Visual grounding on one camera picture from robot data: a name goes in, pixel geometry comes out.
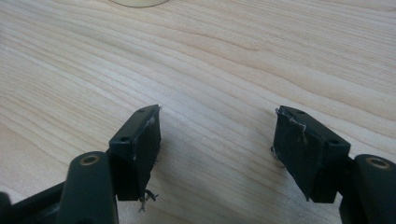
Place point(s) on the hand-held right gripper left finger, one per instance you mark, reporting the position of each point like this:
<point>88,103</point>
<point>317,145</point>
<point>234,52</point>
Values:
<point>137,155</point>

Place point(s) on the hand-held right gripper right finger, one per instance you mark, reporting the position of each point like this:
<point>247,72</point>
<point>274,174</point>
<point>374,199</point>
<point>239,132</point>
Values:
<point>306,155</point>

